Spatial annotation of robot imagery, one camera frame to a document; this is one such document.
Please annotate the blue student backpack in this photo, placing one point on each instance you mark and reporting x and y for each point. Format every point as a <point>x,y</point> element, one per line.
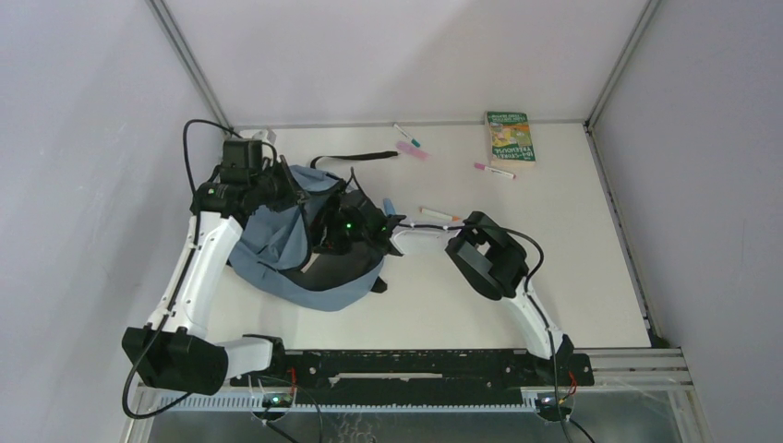
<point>275,253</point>

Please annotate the aluminium frame profile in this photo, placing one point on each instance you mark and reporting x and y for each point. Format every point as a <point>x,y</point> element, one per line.
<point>174,34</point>

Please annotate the orange capped marker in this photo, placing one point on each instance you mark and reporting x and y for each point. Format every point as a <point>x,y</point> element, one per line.
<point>439,215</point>

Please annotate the pink capped marker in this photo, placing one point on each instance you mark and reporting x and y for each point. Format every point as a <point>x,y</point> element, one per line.
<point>493,170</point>

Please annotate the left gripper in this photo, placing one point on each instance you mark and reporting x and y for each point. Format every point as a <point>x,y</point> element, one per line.
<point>295,194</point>

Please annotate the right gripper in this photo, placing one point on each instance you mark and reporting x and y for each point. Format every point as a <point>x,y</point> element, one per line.
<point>330,243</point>

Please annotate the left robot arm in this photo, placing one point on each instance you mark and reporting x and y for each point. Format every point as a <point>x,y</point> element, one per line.
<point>171,350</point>

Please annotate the pink eraser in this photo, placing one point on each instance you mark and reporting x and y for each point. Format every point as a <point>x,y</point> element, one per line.
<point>412,150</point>

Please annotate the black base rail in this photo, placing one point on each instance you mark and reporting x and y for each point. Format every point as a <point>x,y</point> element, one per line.
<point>442,379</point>

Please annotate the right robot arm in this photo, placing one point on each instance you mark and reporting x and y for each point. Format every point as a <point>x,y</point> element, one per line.
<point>494,264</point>

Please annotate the blue eraser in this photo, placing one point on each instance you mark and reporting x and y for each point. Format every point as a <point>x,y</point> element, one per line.
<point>388,207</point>

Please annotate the teal capped marker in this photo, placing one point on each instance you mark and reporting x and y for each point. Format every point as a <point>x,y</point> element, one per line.
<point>413,141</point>

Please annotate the green treehouse book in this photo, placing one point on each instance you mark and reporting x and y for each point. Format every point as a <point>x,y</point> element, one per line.
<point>509,138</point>

